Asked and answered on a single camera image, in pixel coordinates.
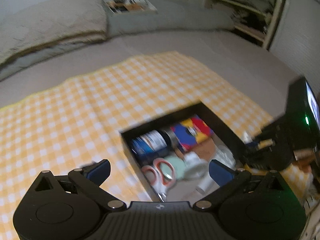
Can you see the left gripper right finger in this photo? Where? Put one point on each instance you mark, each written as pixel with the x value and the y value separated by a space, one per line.
pixel 229 182

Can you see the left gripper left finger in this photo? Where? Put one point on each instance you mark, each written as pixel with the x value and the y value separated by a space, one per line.
pixel 87 181

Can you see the round cork coaster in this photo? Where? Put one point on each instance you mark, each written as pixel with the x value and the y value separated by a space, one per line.
pixel 205 150

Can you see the mint green round disc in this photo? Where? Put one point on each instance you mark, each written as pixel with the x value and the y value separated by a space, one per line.
pixel 178 165

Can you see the colourful card box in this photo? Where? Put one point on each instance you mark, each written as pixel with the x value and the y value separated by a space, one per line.
pixel 191 132

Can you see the dark blue labelled bottle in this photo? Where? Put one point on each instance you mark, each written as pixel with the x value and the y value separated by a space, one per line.
pixel 152 145

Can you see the orange handled scissors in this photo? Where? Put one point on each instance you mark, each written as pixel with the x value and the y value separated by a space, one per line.
pixel 160 184

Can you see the yellow checkered cloth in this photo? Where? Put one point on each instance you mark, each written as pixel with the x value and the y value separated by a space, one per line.
pixel 80 121

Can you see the white cabinet shelf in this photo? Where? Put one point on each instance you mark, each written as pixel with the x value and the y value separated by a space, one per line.
pixel 254 20

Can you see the grey folded blanket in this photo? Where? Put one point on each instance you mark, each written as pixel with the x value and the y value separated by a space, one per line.
pixel 49 23

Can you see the grey long pillow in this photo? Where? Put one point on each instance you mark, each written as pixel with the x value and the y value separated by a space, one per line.
pixel 169 16

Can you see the printed booklet on pillow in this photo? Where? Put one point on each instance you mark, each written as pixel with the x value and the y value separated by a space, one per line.
pixel 125 7

